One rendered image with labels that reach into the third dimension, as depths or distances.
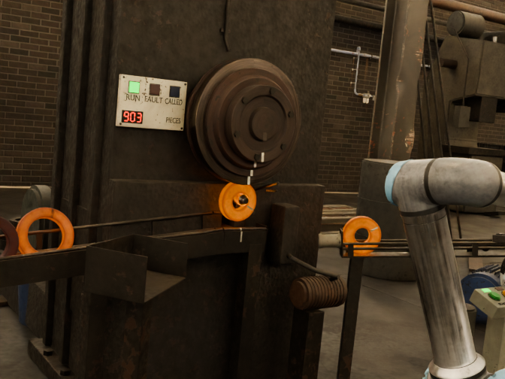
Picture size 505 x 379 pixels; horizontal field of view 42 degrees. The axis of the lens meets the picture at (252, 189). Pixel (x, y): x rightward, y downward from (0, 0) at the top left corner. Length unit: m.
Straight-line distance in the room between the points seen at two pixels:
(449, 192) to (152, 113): 1.19
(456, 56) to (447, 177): 8.91
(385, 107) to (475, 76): 3.48
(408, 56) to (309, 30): 3.92
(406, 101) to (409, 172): 5.02
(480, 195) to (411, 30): 5.14
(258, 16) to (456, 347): 1.49
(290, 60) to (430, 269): 1.30
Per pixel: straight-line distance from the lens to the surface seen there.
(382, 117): 6.92
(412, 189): 1.70
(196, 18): 2.55
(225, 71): 2.43
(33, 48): 8.50
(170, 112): 2.47
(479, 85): 10.18
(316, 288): 2.61
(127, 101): 2.40
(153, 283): 2.10
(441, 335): 1.85
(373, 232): 2.72
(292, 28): 2.79
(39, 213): 2.27
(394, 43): 6.95
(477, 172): 1.67
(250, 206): 2.57
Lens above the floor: 1.15
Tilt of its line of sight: 6 degrees down
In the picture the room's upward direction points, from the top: 5 degrees clockwise
